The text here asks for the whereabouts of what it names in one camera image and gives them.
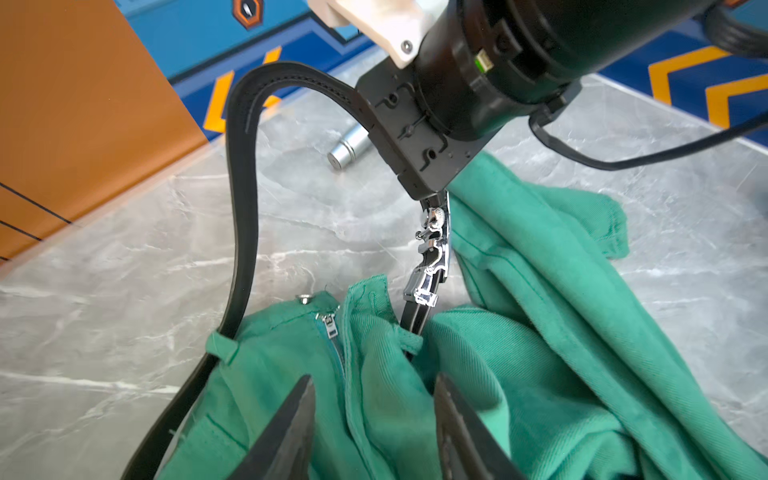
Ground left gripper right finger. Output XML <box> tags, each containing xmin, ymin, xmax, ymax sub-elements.
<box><xmin>433</xmin><ymin>373</ymin><xmax>525</xmax><ymax>480</ymax></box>

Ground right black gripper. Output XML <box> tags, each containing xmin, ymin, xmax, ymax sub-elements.
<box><xmin>355</xmin><ymin>58</ymin><xmax>495</xmax><ymax>201</ymax></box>

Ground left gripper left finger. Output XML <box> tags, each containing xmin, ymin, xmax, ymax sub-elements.
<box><xmin>228</xmin><ymin>375</ymin><xmax>316</xmax><ymax>480</ymax></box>

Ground green trousers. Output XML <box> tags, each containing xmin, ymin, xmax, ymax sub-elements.
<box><xmin>160</xmin><ymin>154</ymin><xmax>767</xmax><ymax>479</ymax></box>

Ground black leather belt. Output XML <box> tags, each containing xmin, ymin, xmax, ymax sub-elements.
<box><xmin>119</xmin><ymin>61</ymin><xmax>451</xmax><ymax>480</ymax></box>

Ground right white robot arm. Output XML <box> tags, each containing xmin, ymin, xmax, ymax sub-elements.
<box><xmin>356</xmin><ymin>1</ymin><xmax>707</xmax><ymax>200</ymax></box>

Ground silver microphone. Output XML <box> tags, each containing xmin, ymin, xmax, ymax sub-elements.
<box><xmin>327</xmin><ymin>125</ymin><xmax>372</xmax><ymax>171</ymax></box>

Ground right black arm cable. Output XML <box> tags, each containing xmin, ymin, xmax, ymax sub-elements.
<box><xmin>527</xmin><ymin>0</ymin><xmax>768</xmax><ymax>172</ymax></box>

